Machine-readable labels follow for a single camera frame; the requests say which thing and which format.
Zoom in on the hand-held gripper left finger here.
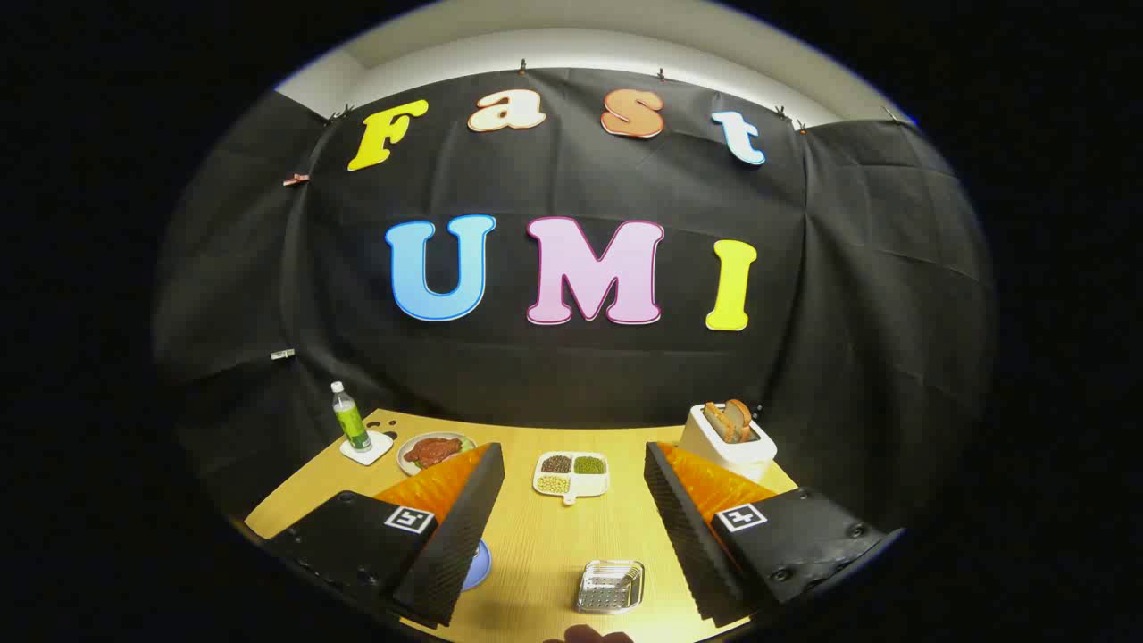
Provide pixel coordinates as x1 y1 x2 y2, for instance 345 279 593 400
261 442 505 628

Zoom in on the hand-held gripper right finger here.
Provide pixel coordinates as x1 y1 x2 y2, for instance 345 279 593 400
643 441 903 628

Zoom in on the blue plate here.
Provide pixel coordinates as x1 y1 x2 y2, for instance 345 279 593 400
462 539 493 592

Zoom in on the plate of steak and vegetables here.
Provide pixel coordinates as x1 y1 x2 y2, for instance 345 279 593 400
396 432 479 477

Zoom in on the white toaster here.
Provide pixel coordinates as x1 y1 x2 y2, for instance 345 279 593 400
679 404 778 483

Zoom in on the white square coaster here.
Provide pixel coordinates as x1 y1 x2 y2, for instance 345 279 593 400
339 431 394 466

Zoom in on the white divided tray of beans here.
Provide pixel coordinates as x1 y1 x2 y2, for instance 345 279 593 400
533 451 611 506

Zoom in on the green label water bottle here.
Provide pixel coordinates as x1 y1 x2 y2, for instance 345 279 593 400
330 381 372 454

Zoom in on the metal wire basket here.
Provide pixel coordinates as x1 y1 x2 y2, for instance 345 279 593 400
576 560 646 615

